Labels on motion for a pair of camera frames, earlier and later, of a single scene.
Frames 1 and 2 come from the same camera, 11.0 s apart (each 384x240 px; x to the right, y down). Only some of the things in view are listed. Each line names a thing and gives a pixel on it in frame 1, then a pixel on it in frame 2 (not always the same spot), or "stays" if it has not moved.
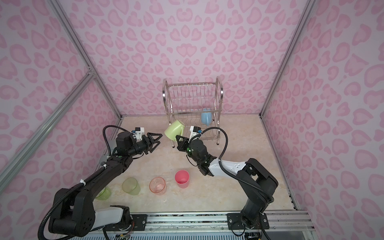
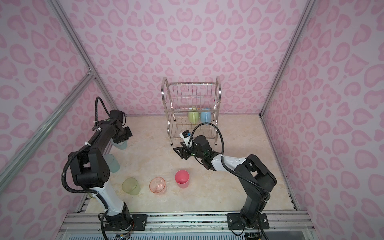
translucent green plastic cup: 131,186 stays
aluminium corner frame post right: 302,21 stays
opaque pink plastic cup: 182,178 stays
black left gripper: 150,140 → 129,134
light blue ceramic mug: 206,118 stays
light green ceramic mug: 176,129 → 193,117
